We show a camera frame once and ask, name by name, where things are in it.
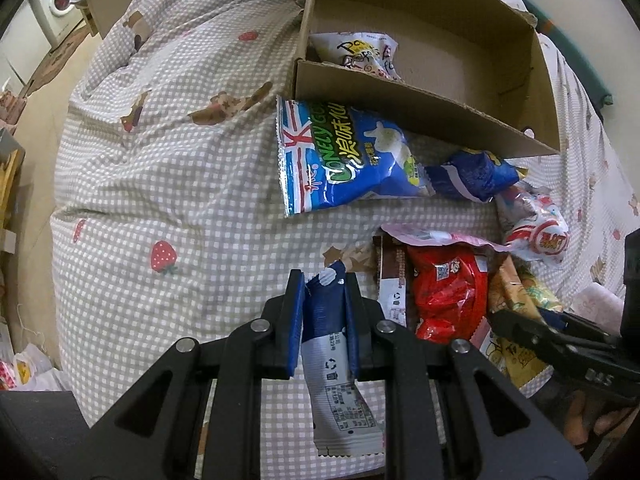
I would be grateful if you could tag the yellow snack bag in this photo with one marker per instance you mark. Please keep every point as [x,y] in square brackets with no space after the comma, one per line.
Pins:
[520,290]

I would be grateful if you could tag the cardboard box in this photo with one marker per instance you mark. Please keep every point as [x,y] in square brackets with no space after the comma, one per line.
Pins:
[450,45]

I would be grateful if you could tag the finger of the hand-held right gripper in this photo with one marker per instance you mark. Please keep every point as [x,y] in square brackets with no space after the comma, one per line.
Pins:
[590,327]
[530,332]

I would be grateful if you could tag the pink fluffy cloth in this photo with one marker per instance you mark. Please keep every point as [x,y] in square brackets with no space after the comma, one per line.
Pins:
[595,305]

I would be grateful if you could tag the brown patterned rug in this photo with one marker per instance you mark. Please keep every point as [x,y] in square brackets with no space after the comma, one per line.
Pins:
[60,55]

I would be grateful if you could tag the blue and grey snack packet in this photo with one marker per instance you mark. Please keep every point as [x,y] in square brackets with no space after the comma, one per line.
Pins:
[340,400]

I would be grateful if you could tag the white snack bag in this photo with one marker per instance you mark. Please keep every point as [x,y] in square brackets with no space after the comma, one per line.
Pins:
[350,50]

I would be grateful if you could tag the colourful clear snack packet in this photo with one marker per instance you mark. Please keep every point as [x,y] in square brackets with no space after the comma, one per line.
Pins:
[545,235]

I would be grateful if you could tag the person's right hand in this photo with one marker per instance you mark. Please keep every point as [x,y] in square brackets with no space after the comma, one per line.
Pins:
[612,420]

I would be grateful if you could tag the checked strawberry print blanket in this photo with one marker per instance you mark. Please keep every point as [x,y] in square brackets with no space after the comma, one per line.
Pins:
[175,160]

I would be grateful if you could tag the white washing machine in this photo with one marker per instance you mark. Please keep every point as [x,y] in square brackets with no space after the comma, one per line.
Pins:
[57,0]

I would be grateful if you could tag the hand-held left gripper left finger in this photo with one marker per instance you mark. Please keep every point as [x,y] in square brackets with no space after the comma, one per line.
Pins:
[295,320]

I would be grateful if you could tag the small dark blue snack bag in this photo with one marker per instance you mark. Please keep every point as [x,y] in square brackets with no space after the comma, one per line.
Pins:
[475,175]

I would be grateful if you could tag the brown snack packet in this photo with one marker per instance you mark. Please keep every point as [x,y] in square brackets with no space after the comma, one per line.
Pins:
[392,270]

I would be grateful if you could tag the red snack bag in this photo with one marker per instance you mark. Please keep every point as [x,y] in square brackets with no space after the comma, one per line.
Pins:
[450,290]

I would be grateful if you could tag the white plastic bag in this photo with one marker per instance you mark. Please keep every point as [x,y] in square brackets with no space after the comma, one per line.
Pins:
[30,367]

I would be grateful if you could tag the beige wooden cabinet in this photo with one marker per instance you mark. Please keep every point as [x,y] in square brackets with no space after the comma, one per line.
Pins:
[120,5]

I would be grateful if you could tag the large blue flag snack bag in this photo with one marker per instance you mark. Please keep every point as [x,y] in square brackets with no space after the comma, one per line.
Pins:
[345,160]

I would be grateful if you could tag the pink snack packet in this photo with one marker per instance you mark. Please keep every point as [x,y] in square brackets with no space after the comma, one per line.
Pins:
[425,235]

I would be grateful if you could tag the dark teal cloth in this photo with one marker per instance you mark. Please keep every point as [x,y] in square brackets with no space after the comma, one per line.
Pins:
[575,55]

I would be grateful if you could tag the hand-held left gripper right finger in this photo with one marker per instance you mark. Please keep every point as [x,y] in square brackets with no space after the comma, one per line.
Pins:
[351,330]

